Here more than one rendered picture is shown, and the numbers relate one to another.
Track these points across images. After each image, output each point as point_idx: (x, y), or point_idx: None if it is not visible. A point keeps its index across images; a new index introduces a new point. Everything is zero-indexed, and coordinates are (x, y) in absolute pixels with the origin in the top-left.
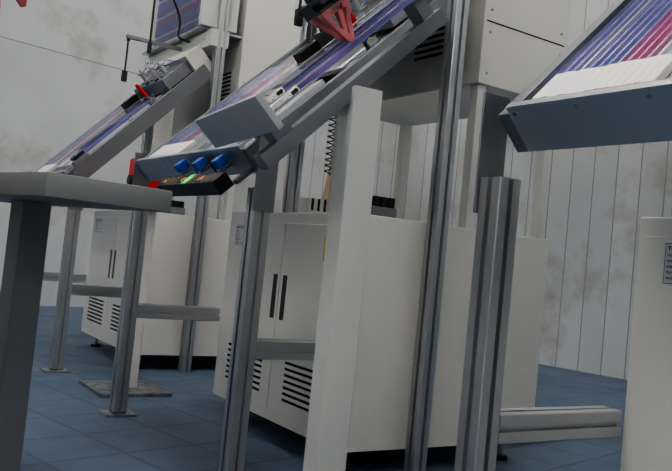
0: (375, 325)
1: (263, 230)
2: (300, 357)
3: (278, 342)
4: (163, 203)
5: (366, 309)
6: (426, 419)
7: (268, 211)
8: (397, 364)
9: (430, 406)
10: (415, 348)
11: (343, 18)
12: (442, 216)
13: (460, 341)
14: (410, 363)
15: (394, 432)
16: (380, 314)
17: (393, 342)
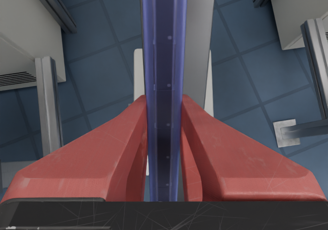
0: (24, 24)
1: (11, 169)
2: (60, 115)
3: (58, 137)
4: None
5: (18, 30)
6: (64, 8)
7: (0, 167)
8: (37, 12)
9: (60, 0)
10: None
11: (134, 134)
12: None
13: None
14: None
15: (57, 32)
16: (19, 14)
17: (30, 9)
